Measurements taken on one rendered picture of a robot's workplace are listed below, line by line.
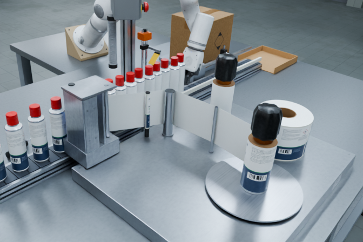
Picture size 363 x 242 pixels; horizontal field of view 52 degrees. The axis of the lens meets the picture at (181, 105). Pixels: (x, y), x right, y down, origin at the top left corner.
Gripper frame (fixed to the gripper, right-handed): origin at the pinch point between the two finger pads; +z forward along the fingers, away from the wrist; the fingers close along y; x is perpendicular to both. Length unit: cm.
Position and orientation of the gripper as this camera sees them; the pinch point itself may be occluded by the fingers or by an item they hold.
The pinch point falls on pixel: (186, 80)
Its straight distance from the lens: 175.6
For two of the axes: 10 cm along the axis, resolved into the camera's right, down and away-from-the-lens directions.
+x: 6.0, 0.0, 8.0
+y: 7.5, 3.5, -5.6
